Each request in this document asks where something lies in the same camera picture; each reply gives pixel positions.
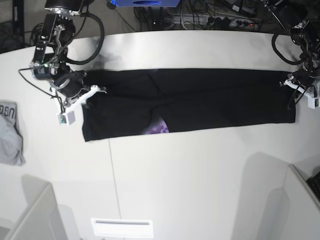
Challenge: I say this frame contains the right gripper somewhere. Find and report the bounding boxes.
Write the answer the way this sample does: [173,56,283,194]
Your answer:
[49,71,107,113]

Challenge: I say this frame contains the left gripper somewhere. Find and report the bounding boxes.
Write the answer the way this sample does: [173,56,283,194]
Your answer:
[279,71,320,98]

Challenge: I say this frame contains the black T-shirt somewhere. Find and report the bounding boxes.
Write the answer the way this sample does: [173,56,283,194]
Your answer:
[82,68,296,142]

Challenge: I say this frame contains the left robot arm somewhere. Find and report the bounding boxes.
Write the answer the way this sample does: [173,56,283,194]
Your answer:
[263,0,320,99]

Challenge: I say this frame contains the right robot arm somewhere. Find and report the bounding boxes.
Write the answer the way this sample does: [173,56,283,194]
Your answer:
[30,0,105,113]

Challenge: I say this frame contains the grey folded garment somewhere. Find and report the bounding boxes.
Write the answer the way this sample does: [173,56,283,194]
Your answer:
[0,100,26,166]

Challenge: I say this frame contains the blue box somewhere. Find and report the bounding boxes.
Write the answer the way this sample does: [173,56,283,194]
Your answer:
[107,0,180,8]

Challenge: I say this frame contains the black keyboard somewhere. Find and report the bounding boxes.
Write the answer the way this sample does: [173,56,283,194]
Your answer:
[306,172,320,200]

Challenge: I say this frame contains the white paper label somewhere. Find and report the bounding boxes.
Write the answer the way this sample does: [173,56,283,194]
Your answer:
[91,218,154,239]

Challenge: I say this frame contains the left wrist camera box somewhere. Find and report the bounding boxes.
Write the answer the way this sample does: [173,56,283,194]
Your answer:
[307,96,320,109]

